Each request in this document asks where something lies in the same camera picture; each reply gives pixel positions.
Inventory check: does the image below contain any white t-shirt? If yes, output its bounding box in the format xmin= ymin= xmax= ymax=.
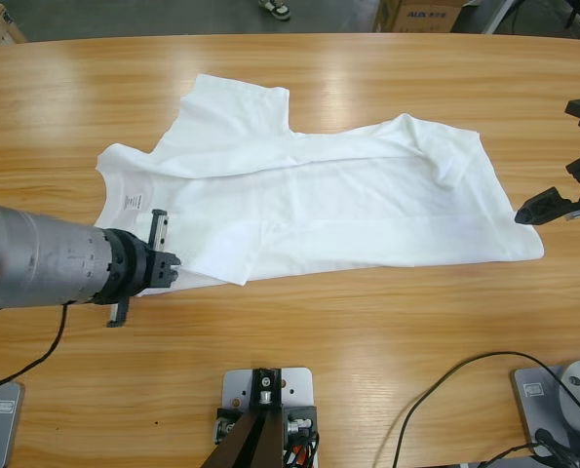
xmin=96 ymin=72 xmax=547 ymax=288

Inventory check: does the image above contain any grey metal stand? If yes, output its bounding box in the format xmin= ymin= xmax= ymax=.
xmin=450 ymin=0 xmax=518 ymax=35

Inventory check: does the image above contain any cardboard box blue AUX print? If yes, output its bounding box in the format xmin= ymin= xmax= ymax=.
xmin=371 ymin=0 xmax=466 ymax=34

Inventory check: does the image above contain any white black sneaker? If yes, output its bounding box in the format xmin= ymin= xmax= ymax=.
xmin=257 ymin=0 xmax=292 ymax=21

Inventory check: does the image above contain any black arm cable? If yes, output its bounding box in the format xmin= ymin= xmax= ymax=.
xmin=0 ymin=301 xmax=70 ymax=391

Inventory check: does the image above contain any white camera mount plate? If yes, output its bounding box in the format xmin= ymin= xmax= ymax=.
xmin=220 ymin=368 xmax=315 ymax=440

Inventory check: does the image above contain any dark camera post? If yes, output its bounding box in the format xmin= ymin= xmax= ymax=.
xmin=205 ymin=368 xmax=287 ymax=468

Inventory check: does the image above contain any long thin black cable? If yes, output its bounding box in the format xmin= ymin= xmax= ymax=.
xmin=394 ymin=350 xmax=580 ymax=468

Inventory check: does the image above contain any black orange cable bundle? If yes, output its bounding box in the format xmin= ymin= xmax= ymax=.
xmin=282 ymin=428 xmax=323 ymax=468

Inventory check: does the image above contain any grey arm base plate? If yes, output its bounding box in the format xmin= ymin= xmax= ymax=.
xmin=0 ymin=381 xmax=26 ymax=468
xmin=508 ymin=359 xmax=580 ymax=459

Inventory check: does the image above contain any thick black base cable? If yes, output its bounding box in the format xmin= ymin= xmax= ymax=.
xmin=479 ymin=427 xmax=580 ymax=468

